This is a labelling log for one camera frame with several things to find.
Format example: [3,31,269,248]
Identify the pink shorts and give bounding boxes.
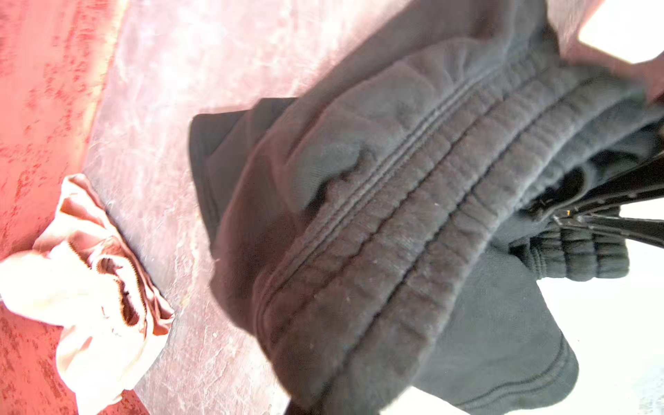
[1,174,175,414]

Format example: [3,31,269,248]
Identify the black shorts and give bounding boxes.
[190,1,663,414]

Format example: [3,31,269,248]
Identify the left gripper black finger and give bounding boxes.
[526,155,663,248]

